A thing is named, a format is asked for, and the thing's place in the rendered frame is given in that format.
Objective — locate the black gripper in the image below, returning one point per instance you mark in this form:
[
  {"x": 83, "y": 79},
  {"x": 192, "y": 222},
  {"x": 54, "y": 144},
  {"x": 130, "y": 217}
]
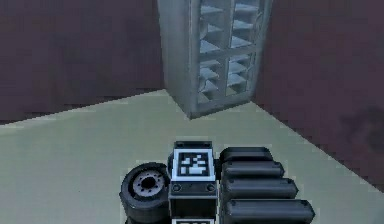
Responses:
[{"x": 144, "y": 186}]

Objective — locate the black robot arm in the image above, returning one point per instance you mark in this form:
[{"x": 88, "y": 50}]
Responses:
[{"x": 256, "y": 190}]

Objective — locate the grey shelf cabinet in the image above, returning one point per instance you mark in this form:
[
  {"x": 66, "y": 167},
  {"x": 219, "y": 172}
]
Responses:
[{"x": 213, "y": 56}]

